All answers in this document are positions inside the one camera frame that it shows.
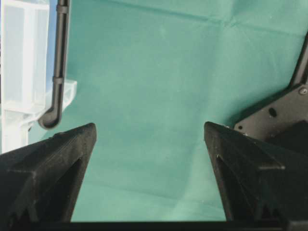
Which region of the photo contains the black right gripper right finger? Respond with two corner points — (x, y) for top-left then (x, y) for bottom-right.
(204, 121), (308, 231)

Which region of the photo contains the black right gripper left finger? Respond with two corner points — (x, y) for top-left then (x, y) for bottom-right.
(0, 123), (97, 231)

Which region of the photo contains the black right robot arm base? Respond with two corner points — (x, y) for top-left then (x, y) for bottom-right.
(234, 39), (308, 153)

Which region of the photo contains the clear plastic storage case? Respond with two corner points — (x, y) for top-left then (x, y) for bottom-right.
(0, 0), (77, 153)

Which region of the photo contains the green table cloth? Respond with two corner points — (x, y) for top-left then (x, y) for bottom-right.
(43, 0), (308, 222)

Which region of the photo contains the black corrugated cable conduit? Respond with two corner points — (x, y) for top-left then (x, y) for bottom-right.
(38, 0), (71, 130)

